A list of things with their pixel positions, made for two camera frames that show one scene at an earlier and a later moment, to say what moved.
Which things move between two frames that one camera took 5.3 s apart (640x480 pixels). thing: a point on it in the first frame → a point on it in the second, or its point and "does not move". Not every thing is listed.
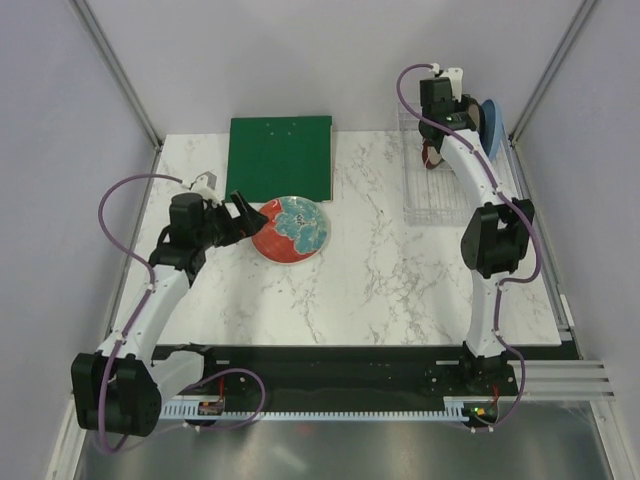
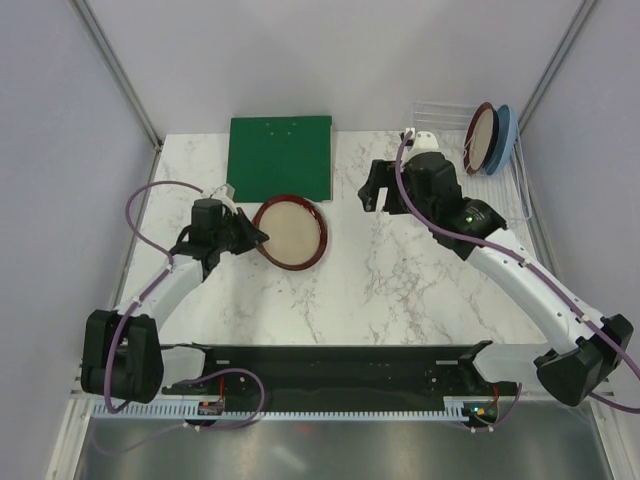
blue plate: [490, 124] → [504, 141]
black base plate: [305, 371] does not move
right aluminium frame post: [539, 92] does not move
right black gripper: [463, 106] → [381, 175]
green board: [273, 157] does not move
